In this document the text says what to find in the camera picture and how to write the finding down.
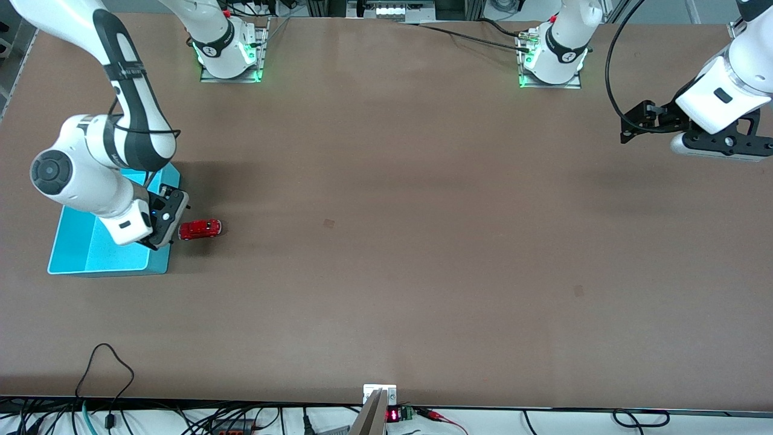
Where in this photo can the blue plastic storage box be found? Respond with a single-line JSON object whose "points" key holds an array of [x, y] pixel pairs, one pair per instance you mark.
{"points": [[121, 257]]}

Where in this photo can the grey metal camera bracket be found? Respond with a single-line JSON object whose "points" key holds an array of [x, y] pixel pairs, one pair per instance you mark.
{"points": [[371, 417]]}

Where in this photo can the black orange power strip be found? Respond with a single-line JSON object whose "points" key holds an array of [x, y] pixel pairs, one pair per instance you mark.
{"points": [[232, 426]]}

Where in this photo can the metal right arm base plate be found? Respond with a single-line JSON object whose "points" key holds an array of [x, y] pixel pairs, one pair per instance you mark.
{"points": [[263, 48]]}

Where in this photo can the green terminal block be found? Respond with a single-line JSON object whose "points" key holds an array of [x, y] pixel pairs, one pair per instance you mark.
{"points": [[406, 413]]}

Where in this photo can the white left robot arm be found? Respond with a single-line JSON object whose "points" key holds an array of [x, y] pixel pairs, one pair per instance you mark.
{"points": [[724, 90]]}

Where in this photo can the red LED display module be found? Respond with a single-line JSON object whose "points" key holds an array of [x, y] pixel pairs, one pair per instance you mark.
{"points": [[393, 415]]}

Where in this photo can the white mounting plate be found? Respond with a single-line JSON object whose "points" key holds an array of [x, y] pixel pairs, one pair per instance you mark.
{"points": [[389, 393]]}

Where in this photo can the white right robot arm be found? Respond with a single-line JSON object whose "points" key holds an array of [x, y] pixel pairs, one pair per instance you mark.
{"points": [[133, 109]]}

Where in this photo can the device with white lights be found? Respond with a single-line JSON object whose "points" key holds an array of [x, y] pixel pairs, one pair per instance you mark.
{"points": [[392, 11]]}

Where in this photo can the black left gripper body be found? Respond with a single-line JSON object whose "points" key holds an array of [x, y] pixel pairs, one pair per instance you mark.
{"points": [[665, 116]]}

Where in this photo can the red beetle toy car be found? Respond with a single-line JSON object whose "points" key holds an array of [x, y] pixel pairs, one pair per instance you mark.
{"points": [[199, 229]]}

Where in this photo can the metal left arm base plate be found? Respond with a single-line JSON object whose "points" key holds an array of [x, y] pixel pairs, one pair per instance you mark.
{"points": [[549, 86]]}

